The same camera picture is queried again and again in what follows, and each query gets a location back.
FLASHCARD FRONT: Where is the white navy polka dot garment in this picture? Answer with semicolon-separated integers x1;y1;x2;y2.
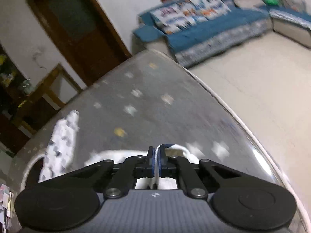
38;110;176;189

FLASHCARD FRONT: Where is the dark wooden shelf cabinet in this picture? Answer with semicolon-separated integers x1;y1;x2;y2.
1;48;29;155

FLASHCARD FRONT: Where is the brown wooden side table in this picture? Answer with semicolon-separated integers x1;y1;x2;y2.
11;63;84;136

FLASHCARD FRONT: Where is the blue sectional sofa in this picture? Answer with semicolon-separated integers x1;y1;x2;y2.
133;0;310;68

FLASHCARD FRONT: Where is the butterfly print pillow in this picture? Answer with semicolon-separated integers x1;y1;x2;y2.
151;0;230;35

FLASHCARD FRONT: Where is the round black induction cooktop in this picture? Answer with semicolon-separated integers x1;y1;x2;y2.
20;153;45;191

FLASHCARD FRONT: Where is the grey star patterned tablecloth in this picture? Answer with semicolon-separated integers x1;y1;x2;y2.
9;51;310;232

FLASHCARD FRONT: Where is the brown wooden door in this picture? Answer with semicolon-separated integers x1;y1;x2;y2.
27;0;131;86

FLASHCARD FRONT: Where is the white tissue pack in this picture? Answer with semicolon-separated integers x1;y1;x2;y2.
0;184;13;233

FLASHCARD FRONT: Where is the white wall socket with cable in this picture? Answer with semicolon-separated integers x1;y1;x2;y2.
32;50;47;70

